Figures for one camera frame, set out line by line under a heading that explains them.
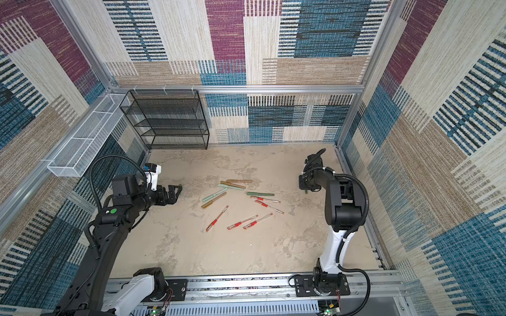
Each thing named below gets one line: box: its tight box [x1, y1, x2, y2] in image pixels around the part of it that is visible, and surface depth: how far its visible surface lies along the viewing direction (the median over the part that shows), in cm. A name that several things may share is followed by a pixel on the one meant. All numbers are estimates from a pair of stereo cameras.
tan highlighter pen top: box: [225, 179, 254, 184], surface depth 107 cm
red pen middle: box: [226, 214, 259, 230], surface depth 91 cm
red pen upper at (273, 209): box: [254, 200, 285, 215], surface depth 96 cm
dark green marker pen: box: [246, 192, 275, 197], surface depth 102 cm
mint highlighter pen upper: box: [218, 183, 244, 191], surface depth 104 cm
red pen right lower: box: [243, 212, 274, 230], surface depth 91 cm
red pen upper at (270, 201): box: [249, 195, 282, 204], surface depth 99 cm
